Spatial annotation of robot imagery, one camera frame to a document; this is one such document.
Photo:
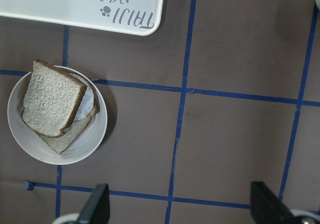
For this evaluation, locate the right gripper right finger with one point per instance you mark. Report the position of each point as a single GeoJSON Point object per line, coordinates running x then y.
{"type": "Point", "coordinates": [265, 207]}

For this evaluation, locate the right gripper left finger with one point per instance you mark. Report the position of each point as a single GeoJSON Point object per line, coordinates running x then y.
{"type": "Point", "coordinates": [97, 208]}

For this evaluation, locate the white round plate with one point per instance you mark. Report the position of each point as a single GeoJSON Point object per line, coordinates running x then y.
{"type": "Point", "coordinates": [83, 146]}

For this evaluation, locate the bread slice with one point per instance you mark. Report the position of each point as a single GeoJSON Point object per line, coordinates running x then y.
{"type": "Point", "coordinates": [60, 144]}
{"type": "Point", "coordinates": [51, 100]}

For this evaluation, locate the bread slice on plate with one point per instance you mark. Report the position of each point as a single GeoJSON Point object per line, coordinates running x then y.
{"type": "Point", "coordinates": [60, 144]}

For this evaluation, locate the fried egg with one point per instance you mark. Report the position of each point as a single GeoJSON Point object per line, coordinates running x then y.
{"type": "Point", "coordinates": [87, 102]}

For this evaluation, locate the cream bear tray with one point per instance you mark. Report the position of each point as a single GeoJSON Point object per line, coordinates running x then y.
{"type": "Point", "coordinates": [133, 17]}

